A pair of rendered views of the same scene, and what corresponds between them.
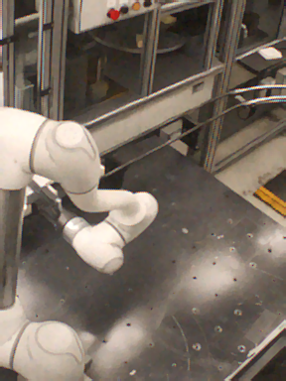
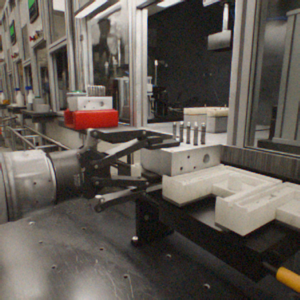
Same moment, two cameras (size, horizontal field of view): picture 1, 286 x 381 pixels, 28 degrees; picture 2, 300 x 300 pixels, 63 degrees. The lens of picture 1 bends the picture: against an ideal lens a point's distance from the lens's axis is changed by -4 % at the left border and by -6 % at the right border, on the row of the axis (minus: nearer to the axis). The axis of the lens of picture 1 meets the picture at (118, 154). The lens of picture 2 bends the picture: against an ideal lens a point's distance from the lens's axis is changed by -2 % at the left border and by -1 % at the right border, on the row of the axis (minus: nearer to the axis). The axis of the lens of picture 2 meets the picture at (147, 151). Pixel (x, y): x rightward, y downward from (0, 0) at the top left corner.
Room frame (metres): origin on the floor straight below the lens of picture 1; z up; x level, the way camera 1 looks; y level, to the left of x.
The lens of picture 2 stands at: (1.53, -0.18, 1.02)
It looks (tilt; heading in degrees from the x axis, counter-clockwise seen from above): 13 degrees down; 100
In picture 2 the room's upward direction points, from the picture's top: straight up
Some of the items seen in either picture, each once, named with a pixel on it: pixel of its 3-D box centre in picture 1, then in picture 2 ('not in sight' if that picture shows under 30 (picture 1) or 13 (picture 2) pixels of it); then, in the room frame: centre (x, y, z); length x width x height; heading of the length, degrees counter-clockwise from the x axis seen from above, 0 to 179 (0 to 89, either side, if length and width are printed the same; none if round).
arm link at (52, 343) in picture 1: (53, 354); not in sight; (0.86, 0.13, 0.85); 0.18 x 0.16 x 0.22; 74
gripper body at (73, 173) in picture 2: (63, 218); (80, 173); (1.36, 0.16, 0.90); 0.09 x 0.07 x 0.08; 45
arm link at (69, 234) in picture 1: (76, 231); (28, 183); (1.31, 0.10, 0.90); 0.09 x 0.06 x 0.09; 135
